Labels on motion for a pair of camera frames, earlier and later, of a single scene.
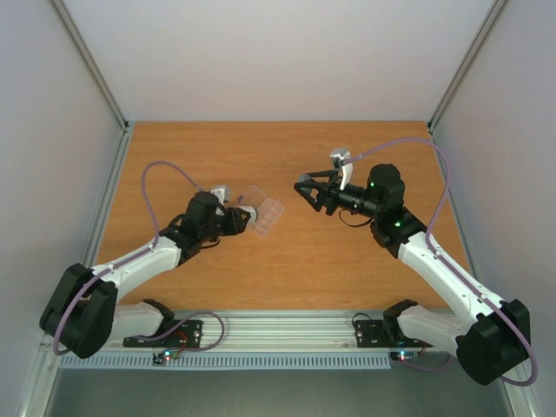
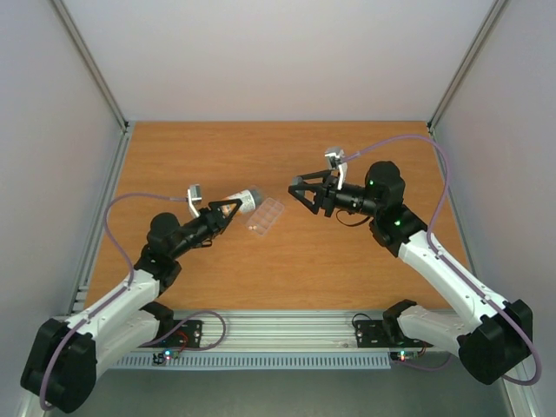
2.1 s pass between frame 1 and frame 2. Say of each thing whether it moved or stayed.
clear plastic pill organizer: stayed
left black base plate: stayed
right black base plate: stayed
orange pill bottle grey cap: moved
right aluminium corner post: stayed
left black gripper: moved
